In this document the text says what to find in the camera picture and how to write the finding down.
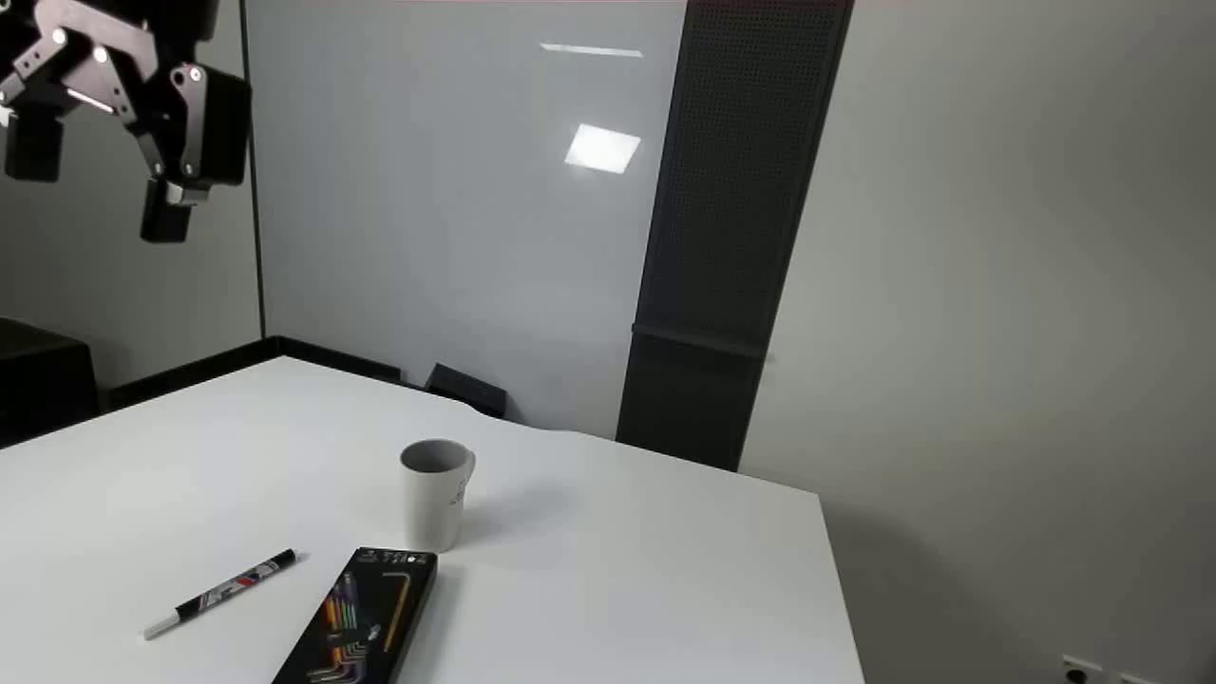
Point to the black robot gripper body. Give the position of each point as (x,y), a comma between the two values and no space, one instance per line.
(118,26)

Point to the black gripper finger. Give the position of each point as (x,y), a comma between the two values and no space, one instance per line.
(34,126)
(193,120)

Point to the black marker with white cap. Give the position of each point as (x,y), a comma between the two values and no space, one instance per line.
(222,592)

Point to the white mug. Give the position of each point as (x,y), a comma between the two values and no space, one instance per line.
(436,495)

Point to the black cabinet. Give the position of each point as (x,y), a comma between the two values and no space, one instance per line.
(45,382)

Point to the white glossy whiteboard panel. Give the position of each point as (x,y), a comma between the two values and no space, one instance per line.
(459,205)

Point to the black hex key set box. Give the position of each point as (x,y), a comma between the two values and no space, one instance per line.
(362,617)

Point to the black vertical wall pillar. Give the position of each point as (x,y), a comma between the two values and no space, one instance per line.
(726,241)

